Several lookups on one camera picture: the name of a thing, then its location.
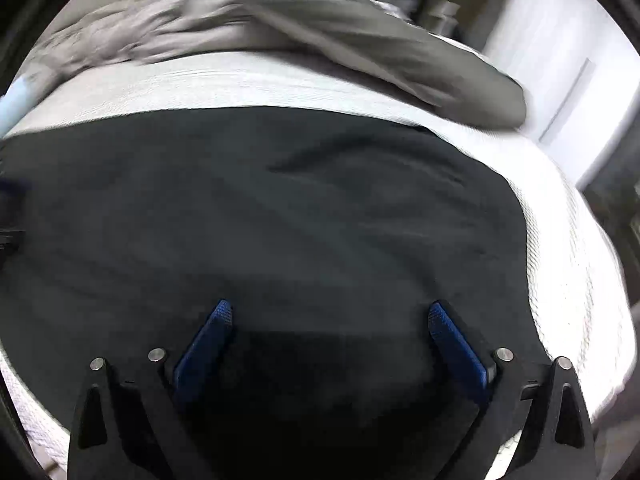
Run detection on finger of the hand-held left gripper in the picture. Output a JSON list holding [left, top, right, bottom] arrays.
[[0, 177, 28, 261]]

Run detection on grey two-tone duvet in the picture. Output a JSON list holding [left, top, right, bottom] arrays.
[[30, 0, 528, 131]]

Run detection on light blue bed frame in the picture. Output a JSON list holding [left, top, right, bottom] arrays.
[[0, 77, 31, 136]]

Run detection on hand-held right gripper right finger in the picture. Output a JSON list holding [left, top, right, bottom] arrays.
[[427, 301, 596, 480]]

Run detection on black pants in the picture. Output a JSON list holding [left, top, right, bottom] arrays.
[[0, 105, 546, 480]]

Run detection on white wardrobe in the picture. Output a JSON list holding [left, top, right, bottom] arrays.
[[480, 0, 636, 186]]

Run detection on white honeycomb pattern mattress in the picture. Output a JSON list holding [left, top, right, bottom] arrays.
[[0, 35, 636, 480]]

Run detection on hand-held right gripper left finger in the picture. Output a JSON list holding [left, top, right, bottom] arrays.
[[67, 300, 236, 480]]

